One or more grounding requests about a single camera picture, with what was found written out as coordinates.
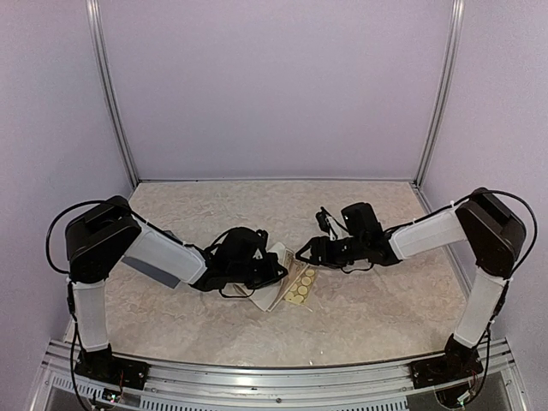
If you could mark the front aluminium frame rail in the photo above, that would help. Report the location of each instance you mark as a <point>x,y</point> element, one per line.
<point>172,385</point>

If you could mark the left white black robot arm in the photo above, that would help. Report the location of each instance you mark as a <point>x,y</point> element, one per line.
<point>111,232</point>

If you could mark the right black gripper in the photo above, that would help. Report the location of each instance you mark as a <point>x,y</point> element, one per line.
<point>317,242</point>

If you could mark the left aluminium corner post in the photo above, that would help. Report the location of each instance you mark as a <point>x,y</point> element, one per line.
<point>100,51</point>

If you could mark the right aluminium corner post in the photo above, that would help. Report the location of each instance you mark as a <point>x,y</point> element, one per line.
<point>443,92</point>

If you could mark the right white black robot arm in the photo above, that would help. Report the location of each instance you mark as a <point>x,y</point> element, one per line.
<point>495,234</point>

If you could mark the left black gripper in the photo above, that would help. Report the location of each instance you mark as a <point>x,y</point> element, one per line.
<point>274,267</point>

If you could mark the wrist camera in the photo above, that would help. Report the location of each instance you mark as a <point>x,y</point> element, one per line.
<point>261,243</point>
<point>328,224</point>

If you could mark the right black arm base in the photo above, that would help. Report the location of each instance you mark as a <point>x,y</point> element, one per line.
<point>456,362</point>

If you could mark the round sticker seal sheet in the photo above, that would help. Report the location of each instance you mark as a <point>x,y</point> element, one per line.
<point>300,289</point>

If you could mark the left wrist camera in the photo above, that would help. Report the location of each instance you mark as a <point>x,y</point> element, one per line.
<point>261,243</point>

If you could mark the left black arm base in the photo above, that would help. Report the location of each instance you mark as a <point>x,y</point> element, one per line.
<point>107,368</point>

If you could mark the blue grey envelope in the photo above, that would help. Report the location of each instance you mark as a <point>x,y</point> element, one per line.
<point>152,254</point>

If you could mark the beige lined letter paper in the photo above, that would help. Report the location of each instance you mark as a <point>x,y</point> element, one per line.
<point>267,298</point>

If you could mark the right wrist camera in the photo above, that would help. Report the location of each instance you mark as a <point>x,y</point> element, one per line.
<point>328,224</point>

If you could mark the aluminium corner post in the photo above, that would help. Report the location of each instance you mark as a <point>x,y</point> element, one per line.
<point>100,51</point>
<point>443,92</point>

